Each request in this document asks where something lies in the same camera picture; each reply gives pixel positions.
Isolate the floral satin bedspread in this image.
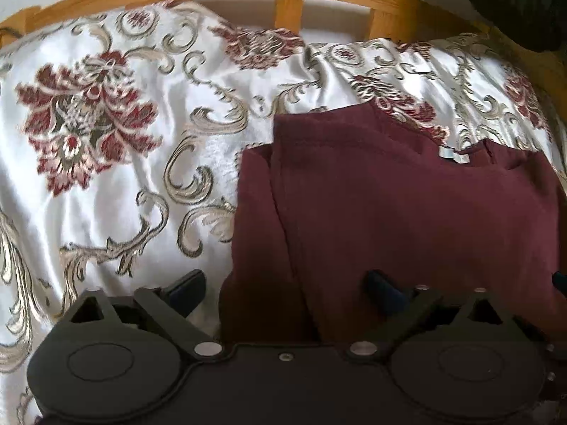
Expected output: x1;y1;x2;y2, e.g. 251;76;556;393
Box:
1;1;566;424

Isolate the maroon long-sleeve shirt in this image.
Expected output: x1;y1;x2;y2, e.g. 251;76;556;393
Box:
219;102;566;344

